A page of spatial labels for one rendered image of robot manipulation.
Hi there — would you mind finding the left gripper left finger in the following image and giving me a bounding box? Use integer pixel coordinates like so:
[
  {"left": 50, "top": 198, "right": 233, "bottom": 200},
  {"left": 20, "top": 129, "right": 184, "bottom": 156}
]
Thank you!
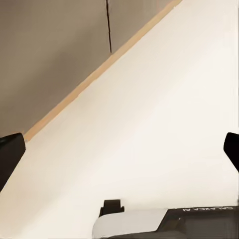
[{"left": 0, "top": 132, "right": 26, "bottom": 192}]

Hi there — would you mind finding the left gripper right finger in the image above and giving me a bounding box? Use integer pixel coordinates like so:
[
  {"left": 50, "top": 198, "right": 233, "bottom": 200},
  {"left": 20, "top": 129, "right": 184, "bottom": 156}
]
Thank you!
[{"left": 223, "top": 132, "right": 239, "bottom": 172}]

